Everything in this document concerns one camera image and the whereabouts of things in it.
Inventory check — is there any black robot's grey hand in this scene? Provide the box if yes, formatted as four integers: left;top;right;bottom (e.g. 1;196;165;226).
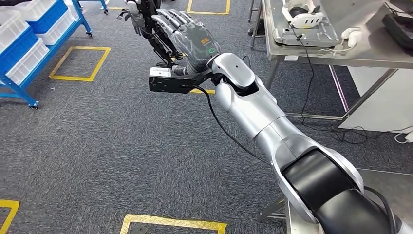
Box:
116;0;146;37

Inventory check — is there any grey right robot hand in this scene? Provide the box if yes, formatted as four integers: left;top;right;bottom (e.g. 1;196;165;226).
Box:
151;8;221;74

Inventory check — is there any blue wheeled shelf rack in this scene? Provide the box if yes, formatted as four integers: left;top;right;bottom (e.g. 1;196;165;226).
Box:
77;0;109;16
0;0;94;111

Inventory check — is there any black humanoid robot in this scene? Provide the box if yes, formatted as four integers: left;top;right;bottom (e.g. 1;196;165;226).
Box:
116;0;185;68

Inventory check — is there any translucent white storage bin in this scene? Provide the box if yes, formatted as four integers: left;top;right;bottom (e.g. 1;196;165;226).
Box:
36;9;76;46
5;38;50;86
18;0;60;21
0;9;27;52

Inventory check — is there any blue storage bin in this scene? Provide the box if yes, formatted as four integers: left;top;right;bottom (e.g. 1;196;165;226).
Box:
27;0;69;35
0;27;39;74

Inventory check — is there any white VR headset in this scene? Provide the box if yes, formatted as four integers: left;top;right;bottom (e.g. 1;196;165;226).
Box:
281;0;324;29

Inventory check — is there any stamped aluminium panel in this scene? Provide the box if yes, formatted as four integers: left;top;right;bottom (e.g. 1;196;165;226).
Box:
272;0;340;48

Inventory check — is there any white VR controller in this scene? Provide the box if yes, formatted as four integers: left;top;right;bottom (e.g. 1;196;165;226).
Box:
340;27;364;48

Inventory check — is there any white table side panel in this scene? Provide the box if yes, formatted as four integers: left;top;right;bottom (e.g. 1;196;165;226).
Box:
338;66;413;134

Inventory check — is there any black case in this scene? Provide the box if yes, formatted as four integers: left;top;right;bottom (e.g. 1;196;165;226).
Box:
382;0;413;50

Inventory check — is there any white power strip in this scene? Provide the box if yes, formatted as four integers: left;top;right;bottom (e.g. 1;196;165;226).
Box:
394;127;413;145

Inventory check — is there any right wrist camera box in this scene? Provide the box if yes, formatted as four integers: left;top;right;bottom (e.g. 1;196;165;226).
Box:
148;67;214;95

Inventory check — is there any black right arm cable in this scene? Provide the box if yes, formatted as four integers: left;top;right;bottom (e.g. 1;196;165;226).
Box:
193;85;272;165

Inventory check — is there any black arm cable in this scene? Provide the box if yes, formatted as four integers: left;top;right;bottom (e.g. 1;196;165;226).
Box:
193;85;272;165
363;185;398;234

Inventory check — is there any steel workbench frame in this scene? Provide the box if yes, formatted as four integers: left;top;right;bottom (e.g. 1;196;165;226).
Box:
247;0;413;122

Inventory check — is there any black headset cable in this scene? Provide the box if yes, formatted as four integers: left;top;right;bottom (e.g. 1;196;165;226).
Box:
290;27;413;145

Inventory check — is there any black upper arm cable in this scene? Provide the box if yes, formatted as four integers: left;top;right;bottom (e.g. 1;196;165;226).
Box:
363;185;398;234

